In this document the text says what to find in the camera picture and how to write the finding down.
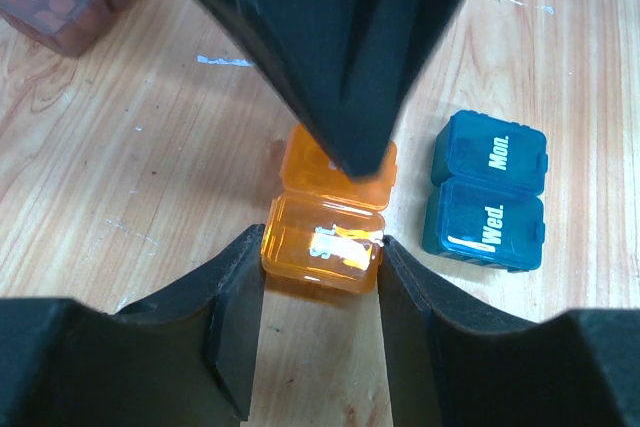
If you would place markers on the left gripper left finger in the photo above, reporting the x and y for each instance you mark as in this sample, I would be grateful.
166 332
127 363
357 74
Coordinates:
182 356

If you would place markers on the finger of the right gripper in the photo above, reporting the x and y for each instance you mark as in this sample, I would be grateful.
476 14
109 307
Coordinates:
344 67

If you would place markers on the orange pill box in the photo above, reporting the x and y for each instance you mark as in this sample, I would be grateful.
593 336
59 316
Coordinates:
326 228

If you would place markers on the teal pill box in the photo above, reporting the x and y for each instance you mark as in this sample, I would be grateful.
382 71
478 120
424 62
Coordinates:
485 208

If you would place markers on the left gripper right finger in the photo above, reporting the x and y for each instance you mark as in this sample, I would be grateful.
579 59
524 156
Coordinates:
454 360

